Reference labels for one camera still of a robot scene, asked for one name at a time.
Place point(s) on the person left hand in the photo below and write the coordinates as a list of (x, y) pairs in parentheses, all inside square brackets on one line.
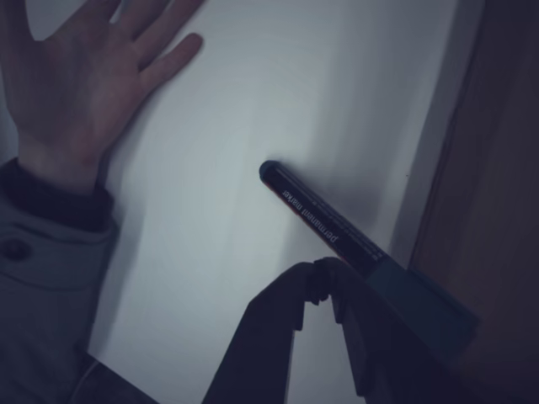
[(71, 92)]

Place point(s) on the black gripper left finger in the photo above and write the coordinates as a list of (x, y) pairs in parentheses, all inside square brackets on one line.
[(261, 336)]

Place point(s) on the green permanent marker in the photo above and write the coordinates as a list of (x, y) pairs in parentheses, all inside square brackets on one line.
[(320, 214)]

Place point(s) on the person left forearm green sleeve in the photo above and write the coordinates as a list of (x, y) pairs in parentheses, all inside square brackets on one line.
[(46, 273)]

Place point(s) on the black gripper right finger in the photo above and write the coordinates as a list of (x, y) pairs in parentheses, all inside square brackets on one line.
[(370, 357)]

